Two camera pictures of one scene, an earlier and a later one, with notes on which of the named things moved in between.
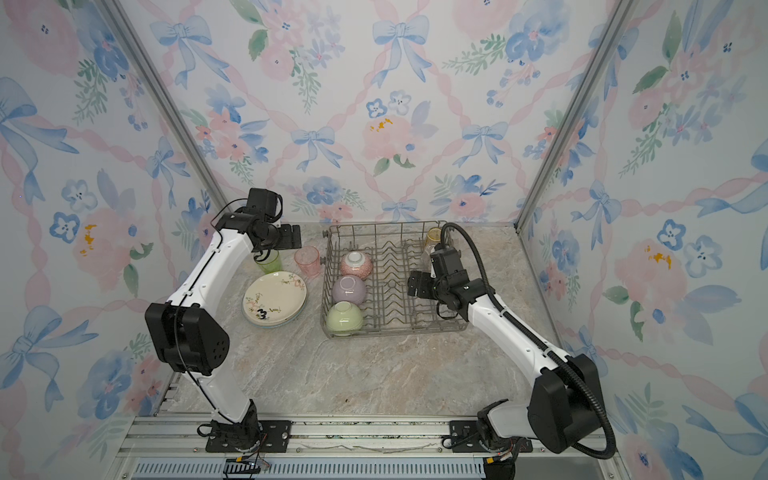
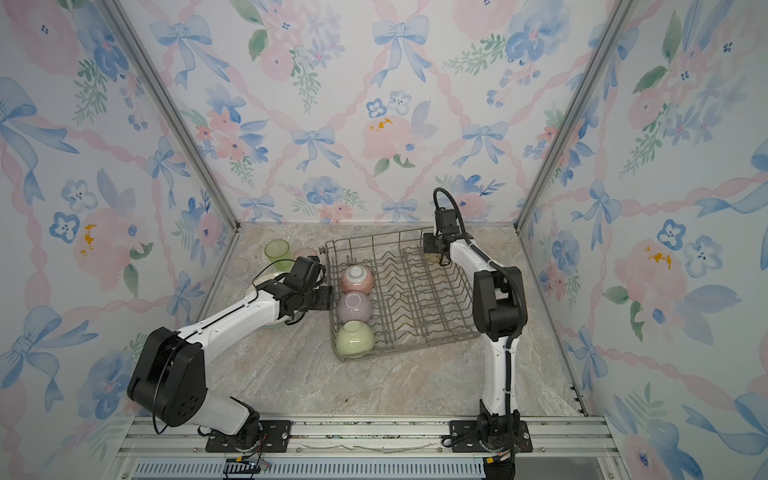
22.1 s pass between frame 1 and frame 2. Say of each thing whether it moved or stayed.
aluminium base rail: stayed
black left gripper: moved
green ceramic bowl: moved
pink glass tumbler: stayed
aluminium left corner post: stayed
